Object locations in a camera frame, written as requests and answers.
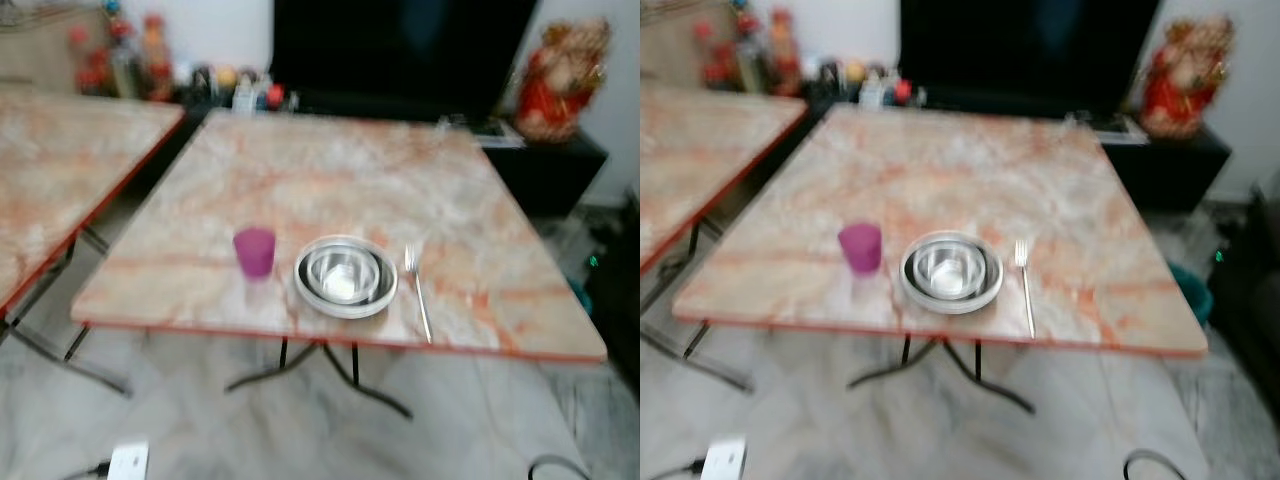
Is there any silver metal fork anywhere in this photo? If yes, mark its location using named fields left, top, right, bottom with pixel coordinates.
left=403, top=242, right=434, bottom=345
left=1012, top=239, right=1038, bottom=340

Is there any steel canister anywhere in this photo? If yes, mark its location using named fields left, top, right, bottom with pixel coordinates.
left=109, top=14, right=138, bottom=98
left=734, top=10, right=763, bottom=93

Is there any red lid plastic jar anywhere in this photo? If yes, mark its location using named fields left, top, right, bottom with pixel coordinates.
left=68, top=24, right=108, bottom=97
left=769, top=7, right=802, bottom=97
left=699, top=19, right=733, bottom=92
left=139, top=11, right=174, bottom=102

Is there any black television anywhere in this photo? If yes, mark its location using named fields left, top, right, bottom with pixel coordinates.
left=271, top=0, right=542, bottom=123
left=897, top=0, right=1162, bottom=118

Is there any purple plastic cup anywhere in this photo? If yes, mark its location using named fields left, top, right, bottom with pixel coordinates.
left=837, top=222, right=884, bottom=277
left=232, top=226, right=278, bottom=280

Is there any steel bowl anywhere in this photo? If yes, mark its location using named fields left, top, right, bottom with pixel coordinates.
left=911, top=239, right=992, bottom=300
left=302, top=242, right=385, bottom=305

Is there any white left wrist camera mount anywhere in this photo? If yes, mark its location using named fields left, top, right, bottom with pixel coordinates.
left=699, top=436, right=749, bottom=480
left=106, top=441, right=152, bottom=480

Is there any white round plate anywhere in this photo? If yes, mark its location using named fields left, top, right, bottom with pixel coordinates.
left=898, top=230, right=1005, bottom=316
left=292, top=234, right=400, bottom=321

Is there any red and gold statue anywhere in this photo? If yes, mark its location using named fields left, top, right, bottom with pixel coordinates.
left=1139, top=14, right=1237, bottom=140
left=514, top=17, right=612, bottom=144

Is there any marble top folding table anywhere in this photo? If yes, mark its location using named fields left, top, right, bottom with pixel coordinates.
left=0, top=84, right=188, bottom=399
left=671, top=102, right=1209, bottom=415
left=71, top=107, right=609, bottom=420
left=640, top=79, right=810, bottom=394

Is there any teal bin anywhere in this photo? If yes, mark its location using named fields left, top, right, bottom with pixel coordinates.
left=1169, top=261, right=1215, bottom=324

